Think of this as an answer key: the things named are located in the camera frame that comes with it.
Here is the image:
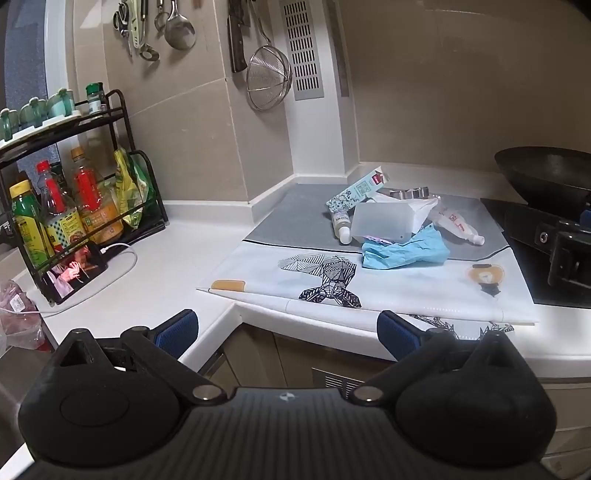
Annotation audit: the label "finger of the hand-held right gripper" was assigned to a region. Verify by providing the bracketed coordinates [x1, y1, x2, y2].
[503, 204, 562, 253]

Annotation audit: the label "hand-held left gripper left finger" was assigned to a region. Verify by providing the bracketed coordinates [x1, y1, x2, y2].
[56, 309, 228, 407]

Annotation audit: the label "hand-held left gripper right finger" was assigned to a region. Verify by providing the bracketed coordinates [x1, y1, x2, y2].
[346, 310, 521, 407]

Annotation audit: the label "metal flower cookie cutter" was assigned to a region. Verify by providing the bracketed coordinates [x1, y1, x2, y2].
[387, 185, 431, 201]

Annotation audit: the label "patterned pale blue carton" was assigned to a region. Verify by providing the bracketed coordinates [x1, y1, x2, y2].
[325, 166, 391, 215]

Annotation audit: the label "black glass stove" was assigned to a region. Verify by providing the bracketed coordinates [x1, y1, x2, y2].
[480, 198, 591, 306]

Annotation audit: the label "white printed mat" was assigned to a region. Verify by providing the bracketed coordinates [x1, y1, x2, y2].
[196, 240, 541, 340]

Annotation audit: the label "black wok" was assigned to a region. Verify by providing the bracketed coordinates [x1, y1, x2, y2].
[494, 147, 591, 217]

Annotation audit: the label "clear plastic bag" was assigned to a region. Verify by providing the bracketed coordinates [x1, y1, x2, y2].
[427, 203, 486, 247]
[369, 191, 439, 232]

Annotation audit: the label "crumpled blue cloth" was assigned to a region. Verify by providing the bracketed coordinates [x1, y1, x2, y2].
[361, 224, 451, 271]

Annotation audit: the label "wooden cabinet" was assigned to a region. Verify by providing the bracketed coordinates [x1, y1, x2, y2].
[196, 320, 591, 478]

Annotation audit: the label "translucent white plastic box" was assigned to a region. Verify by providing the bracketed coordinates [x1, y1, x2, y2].
[349, 202, 414, 244]

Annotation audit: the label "smartphone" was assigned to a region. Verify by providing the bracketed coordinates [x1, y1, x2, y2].
[46, 242, 109, 301]

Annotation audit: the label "small white bottle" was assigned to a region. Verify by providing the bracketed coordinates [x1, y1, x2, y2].
[330, 208, 354, 245]

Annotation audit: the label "green yellow snack packet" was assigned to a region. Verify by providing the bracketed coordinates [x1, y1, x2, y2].
[113, 147, 158, 229]

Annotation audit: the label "grey fabric mat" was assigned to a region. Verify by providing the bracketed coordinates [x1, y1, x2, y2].
[243, 183, 513, 261]

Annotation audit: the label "red plastic bag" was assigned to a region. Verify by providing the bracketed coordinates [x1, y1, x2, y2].
[0, 279, 47, 354]

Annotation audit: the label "red capped sauce bottle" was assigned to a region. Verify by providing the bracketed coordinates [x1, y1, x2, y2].
[36, 160, 88, 252]

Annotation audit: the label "yellow capped green bottle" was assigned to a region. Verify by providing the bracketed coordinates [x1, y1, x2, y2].
[9, 180, 55, 271]

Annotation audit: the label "white tray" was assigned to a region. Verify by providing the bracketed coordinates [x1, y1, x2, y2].
[0, 108, 109, 148]

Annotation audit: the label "green capped spice jar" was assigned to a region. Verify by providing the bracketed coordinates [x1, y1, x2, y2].
[85, 82, 108, 115]

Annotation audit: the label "green glass cup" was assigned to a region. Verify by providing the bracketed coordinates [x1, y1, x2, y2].
[19, 97, 47, 129]
[0, 108, 19, 141]
[47, 88, 75, 116]

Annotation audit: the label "grey metal strip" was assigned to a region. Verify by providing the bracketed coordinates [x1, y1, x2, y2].
[325, 0, 350, 97]

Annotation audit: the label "metal mesh strainer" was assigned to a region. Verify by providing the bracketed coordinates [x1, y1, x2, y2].
[246, 0, 294, 112]

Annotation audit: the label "kitchen knife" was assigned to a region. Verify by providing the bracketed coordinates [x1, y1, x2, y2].
[227, 0, 252, 75]

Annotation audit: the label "grey vent grille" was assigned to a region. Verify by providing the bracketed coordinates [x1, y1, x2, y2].
[278, 0, 325, 101]

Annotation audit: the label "metal ladle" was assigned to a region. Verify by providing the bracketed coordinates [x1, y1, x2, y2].
[164, 0, 197, 51]

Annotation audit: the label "window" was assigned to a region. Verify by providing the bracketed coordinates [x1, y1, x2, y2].
[0, 0, 70, 121]

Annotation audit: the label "kitchen scissors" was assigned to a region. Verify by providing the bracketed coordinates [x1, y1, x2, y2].
[113, 0, 137, 58]

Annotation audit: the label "white charging cable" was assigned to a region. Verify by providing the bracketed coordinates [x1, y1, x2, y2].
[39, 243, 138, 317]

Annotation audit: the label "black wire spice rack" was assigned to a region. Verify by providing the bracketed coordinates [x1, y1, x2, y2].
[0, 90, 168, 305]

